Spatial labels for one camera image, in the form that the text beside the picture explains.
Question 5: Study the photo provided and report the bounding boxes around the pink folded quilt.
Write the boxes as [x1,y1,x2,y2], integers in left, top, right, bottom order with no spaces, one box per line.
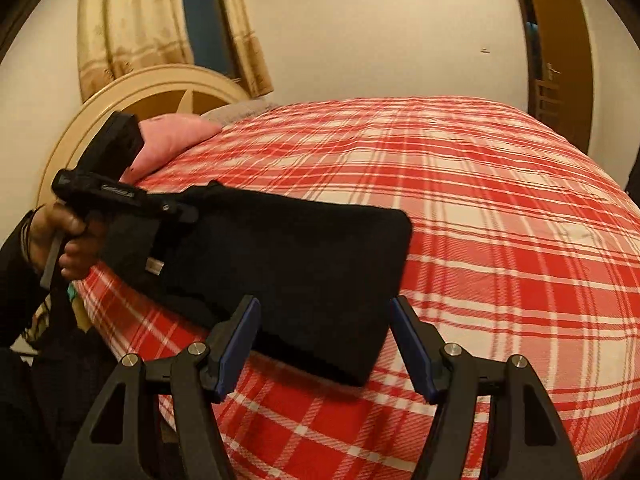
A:
[120,114,223,186]

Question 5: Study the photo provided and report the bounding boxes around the wide beige floral curtain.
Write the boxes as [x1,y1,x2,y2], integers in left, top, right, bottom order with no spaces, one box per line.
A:
[75,0,196,103]

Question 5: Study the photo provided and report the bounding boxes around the black pants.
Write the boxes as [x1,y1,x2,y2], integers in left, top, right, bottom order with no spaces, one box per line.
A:
[102,180,413,387]

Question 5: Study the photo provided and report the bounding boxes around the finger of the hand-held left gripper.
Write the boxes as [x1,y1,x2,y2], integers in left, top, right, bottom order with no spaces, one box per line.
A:
[102,212,167,275]

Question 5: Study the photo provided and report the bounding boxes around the bed with red plaid sheet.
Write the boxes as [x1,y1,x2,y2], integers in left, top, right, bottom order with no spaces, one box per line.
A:
[75,96,640,480]

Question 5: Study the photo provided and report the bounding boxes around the narrow beige floral curtain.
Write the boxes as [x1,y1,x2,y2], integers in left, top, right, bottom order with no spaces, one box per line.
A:
[215,0,275,97]

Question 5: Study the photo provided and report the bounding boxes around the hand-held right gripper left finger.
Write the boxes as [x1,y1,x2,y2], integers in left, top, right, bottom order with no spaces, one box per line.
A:
[62,295,263,480]

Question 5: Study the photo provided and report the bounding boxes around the dark door frame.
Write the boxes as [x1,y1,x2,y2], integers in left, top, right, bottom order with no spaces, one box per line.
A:
[507,0,541,116]

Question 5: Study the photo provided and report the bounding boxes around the grey patterned pillow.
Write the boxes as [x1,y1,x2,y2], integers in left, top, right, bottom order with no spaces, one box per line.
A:
[200,99,281,126]

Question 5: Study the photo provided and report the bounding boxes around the brown wooden door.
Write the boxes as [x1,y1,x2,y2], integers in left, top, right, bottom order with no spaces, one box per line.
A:
[522,0,596,156]

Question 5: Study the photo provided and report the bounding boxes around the cream and brown headboard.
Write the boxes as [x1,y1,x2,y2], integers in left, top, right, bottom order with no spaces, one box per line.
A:
[37,64,251,206]

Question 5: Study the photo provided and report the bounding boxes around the person's left hand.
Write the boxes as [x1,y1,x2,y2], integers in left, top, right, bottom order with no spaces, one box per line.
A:
[29,202,108,281]

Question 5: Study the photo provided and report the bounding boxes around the window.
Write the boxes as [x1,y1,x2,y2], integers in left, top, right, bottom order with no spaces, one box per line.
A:
[179,0,241,81]

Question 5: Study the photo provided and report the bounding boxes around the person's dark clothing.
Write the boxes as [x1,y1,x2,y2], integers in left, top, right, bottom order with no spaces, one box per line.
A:
[0,345,126,480]

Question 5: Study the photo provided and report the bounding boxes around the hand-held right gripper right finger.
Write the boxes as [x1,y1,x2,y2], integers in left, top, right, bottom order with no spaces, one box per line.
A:
[389,296,583,480]

